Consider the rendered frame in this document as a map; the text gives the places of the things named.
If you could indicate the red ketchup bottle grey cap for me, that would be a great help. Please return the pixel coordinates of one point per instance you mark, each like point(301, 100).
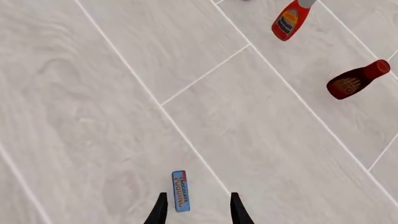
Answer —
point(289, 22)

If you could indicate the dark brown sauce bottle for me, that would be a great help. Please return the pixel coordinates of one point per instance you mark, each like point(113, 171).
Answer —
point(353, 81)

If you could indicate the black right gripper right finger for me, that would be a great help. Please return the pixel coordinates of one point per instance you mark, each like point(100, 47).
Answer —
point(238, 211)

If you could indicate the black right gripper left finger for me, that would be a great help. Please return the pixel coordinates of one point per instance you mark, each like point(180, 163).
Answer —
point(158, 211)

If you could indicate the blue chocolate pudding box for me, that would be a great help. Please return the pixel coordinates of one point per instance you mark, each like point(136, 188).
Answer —
point(181, 191)

